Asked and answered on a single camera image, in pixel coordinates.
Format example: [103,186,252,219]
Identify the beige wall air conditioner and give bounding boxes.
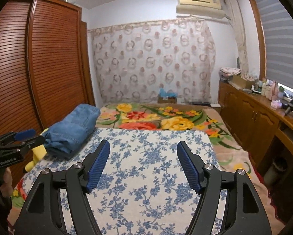
[176,0,226,20]

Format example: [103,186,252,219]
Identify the small cardboard box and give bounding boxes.
[158,96,177,104]

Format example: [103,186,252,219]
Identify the person's left hand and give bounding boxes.
[0,171,13,197]

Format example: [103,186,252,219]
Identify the grey window blind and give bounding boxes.
[255,0,293,89]

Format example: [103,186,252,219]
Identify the white blue-flowered cloth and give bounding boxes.
[23,127,227,235]

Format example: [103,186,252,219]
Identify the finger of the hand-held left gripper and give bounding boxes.
[0,135,45,153]
[0,128,36,144]

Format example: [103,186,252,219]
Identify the blue plush toy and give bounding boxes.
[159,88,177,98]

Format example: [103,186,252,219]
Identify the circle-patterned sheer curtain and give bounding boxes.
[88,20,216,103]

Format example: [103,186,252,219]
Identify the stack of folded floral cloths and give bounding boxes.
[218,67,242,82]

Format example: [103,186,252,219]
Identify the blue denim pants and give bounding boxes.
[42,103,101,159]

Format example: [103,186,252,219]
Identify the beige tied curtain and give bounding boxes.
[224,0,250,72]

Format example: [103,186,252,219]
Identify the wooden sideboard cabinet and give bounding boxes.
[218,82,293,167]

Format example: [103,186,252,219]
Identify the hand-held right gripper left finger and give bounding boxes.
[14,139,111,235]

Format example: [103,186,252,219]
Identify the white trash bin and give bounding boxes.
[264,158,287,185]

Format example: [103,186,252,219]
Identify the brown slatted wooden wardrobe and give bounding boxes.
[0,0,95,186]

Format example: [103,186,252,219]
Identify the yellow plush toy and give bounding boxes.
[24,128,48,172]

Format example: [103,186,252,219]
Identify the colourful flower blanket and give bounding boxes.
[8,101,284,235]

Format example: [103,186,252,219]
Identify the wooden window frame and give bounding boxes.
[247,0,268,79]

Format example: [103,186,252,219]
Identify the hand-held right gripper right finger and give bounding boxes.
[176,141,271,235]

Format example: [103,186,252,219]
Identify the open cardboard box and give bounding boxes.
[232,75,257,89]

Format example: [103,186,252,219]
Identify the group of toiletry bottles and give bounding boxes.
[252,77,284,101]

